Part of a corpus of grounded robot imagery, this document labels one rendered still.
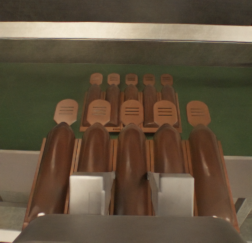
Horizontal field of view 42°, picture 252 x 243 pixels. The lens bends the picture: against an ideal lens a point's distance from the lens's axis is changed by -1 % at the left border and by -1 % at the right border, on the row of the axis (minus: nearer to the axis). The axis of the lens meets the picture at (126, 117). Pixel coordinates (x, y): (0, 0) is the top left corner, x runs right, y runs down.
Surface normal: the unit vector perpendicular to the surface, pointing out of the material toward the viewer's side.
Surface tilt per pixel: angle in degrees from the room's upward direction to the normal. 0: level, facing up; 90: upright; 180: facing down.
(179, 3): 90
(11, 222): 0
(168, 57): 90
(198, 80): 2
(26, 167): 90
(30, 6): 90
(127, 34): 55
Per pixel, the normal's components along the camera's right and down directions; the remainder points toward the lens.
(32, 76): 0.00, -0.70
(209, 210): -0.46, -0.62
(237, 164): -0.04, 0.72
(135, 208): 0.23, -0.67
